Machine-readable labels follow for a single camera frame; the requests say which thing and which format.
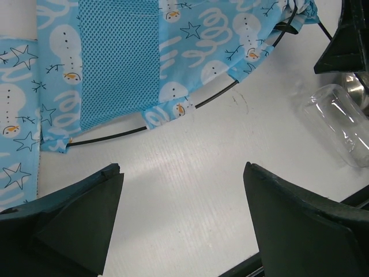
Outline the clear plastic water bottle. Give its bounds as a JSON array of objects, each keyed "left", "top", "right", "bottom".
[{"left": 300, "top": 84, "right": 368, "bottom": 168}]

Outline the blue snowman pet tent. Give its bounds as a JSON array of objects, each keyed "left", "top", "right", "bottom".
[{"left": 36, "top": 1, "right": 319, "bottom": 153}]

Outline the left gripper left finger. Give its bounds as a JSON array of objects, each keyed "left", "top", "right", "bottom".
[{"left": 1, "top": 163, "right": 124, "bottom": 276}]

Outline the stainless steel bowl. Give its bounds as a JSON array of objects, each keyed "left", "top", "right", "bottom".
[{"left": 342, "top": 72, "right": 368, "bottom": 117}]

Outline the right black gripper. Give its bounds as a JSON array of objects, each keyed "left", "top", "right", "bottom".
[{"left": 314, "top": 1, "right": 368, "bottom": 74}]

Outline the blue snowman tent mat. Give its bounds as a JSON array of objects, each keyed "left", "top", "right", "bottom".
[{"left": 1, "top": 36, "right": 42, "bottom": 211}]

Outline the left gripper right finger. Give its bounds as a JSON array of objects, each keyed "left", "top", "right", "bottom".
[{"left": 243, "top": 162, "right": 368, "bottom": 276}]

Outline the thin black tent pole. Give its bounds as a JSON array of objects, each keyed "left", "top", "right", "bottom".
[{"left": 67, "top": 12, "right": 333, "bottom": 147}]

